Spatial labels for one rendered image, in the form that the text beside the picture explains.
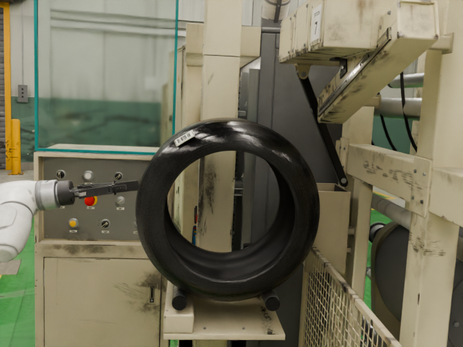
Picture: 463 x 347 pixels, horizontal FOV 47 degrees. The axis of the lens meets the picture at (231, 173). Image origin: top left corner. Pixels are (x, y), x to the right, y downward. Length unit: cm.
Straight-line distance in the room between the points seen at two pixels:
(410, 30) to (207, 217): 101
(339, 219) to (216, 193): 45
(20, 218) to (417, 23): 113
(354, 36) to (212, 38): 69
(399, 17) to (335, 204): 85
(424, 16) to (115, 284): 157
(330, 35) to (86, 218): 134
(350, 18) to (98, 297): 152
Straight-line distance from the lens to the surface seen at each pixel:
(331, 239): 193
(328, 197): 189
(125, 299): 228
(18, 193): 164
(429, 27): 127
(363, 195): 195
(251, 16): 1146
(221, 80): 187
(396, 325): 242
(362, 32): 132
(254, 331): 169
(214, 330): 168
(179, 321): 163
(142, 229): 156
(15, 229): 153
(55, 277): 229
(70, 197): 164
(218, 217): 192
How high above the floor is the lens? 150
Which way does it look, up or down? 8 degrees down
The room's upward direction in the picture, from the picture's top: 3 degrees clockwise
